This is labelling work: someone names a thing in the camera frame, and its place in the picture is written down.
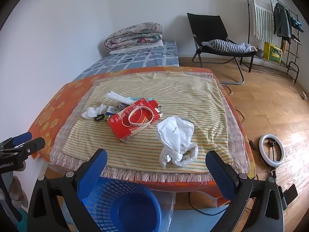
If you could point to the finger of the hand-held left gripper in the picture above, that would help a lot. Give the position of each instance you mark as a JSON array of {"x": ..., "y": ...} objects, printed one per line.
[
  {"x": 31, "y": 146},
  {"x": 23, "y": 139}
]

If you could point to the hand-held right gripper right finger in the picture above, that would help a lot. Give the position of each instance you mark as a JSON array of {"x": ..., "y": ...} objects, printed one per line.
[{"x": 217, "y": 174}]

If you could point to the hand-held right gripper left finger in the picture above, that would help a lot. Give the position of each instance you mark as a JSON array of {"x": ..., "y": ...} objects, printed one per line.
[{"x": 93, "y": 171}]

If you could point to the blue plastic basket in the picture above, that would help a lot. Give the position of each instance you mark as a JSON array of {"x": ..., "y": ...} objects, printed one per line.
[{"x": 120, "y": 205}]

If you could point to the white plastic bag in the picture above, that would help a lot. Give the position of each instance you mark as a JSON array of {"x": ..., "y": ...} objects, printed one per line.
[{"x": 177, "y": 141}]

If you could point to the white tissue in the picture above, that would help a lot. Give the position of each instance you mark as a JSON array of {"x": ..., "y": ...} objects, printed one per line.
[{"x": 93, "y": 111}]

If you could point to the red carton box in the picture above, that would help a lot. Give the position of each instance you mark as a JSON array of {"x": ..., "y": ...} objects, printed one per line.
[{"x": 135, "y": 119}]

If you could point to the white rubber band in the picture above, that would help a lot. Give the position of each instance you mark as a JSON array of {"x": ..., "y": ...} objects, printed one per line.
[{"x": 140, "y": 116}]

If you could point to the pink fringed cloth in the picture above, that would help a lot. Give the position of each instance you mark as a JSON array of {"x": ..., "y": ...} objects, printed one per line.
[{"x": 235, "y": 135}]

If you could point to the orange floral tablecloth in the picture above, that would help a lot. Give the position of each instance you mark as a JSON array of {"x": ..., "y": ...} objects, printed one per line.
[{"x": 58, "y": 104}]

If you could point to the light blue floor mat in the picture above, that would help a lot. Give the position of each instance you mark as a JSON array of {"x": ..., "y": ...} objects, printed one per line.
[{"x": 193, "y": 220}]

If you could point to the blue white snack wrapper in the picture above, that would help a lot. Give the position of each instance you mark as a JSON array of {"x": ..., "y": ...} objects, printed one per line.
[{"x": 111, "y": 111}]

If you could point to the black phone holder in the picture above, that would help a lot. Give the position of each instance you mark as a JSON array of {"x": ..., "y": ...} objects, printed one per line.
[{"x": 288, "y": 194}]

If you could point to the white tube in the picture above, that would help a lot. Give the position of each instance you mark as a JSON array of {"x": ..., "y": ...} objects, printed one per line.
[{"x": 118, "y": 97}]

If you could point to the yellow striped towel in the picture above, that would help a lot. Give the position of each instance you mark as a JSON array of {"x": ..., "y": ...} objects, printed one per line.
[{"x": 173, "y": 94}]

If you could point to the blue plaid bed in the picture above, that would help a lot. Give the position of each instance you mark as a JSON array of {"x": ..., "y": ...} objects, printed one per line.
[{"x": 142, "y": 55}]

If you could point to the striped cloth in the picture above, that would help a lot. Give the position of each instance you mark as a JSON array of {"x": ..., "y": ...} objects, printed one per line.
[{"x": 224, "y": 46}]

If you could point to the yellow box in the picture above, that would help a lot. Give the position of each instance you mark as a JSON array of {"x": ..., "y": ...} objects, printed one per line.
[{"x": 272, "y": 52}]

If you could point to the white folded sheet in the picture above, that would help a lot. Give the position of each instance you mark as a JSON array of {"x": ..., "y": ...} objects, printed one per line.
[{"x": 144, "y": 47}]

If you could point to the folded floral quilt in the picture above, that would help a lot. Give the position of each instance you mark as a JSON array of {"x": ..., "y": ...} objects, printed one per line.
[{"x": 134, "y": 35}]

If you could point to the black folding chair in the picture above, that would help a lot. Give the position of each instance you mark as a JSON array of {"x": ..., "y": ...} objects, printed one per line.
[{"x": 207, "y": 29}]

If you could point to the black clothes rack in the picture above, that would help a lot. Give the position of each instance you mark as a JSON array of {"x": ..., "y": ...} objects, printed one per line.
[{"x": 293, "y": 46}]

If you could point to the green striped hanging towel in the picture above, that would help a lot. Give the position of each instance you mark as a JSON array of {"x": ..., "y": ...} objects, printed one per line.
[{"x": 262, "y": 17}]

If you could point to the dark green jacket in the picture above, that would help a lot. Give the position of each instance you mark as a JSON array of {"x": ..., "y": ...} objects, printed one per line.
[{"x": 281, "y": 21}]

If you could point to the teal garment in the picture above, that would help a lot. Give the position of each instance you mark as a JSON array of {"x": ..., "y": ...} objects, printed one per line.
[{"x": 296, "y": 24}]

